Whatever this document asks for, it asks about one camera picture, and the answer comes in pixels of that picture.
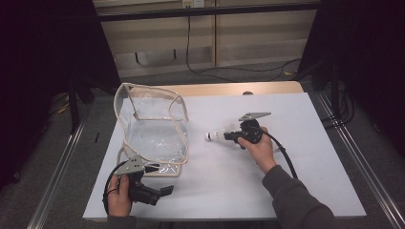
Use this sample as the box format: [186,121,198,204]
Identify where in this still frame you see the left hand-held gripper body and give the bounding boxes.
[114,155,162,207]

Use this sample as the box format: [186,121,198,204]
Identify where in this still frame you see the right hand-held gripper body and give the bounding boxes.
[238,112,272,145]

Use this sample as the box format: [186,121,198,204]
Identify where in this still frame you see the small white bottle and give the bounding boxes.
[216,123,239,142]

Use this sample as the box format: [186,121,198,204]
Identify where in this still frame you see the clear plastic bag beige trim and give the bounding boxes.
[113,82,190,177]

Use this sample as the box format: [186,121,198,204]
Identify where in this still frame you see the person's right hand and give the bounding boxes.
[237,126,278,175]

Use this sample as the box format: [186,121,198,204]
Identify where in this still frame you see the person's left hand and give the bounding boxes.
[107,174,133,218]

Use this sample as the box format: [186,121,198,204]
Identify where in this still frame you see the wooden table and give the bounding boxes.
[152,80,305,98]

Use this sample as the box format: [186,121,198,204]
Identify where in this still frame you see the black metal stand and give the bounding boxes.
[68,73,95,133]
[313,60,341,118]

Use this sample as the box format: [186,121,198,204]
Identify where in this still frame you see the black horizontal bar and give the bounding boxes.
[95,3,321,23]

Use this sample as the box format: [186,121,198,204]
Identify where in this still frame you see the black curtain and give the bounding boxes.
[297,0,405,156]
[0,0,122,192]

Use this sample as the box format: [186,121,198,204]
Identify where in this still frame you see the left hand-held gripper cable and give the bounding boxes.
[102,160,128,215]

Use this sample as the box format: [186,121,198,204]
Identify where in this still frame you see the hand-held gripper cable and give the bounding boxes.
[254,126,299,179]
[102,160,128,215]

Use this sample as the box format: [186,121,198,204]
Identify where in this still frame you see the right hand-held gripper cable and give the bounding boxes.
[254,126,299,179]

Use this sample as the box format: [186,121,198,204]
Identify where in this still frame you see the metal floor rail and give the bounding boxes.
[27,104,92,229]
[316,92,405,229]

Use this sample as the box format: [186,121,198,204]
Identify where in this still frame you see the black cables on floor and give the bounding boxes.
[321,82,355,128]

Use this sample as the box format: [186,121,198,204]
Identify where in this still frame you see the yellow cable on floor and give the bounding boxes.
[56,101,71,115]

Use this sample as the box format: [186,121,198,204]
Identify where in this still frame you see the black power cable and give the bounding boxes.
[185,6,303,83]

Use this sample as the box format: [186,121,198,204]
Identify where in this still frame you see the white wall socket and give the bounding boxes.
[181,0,205,9]

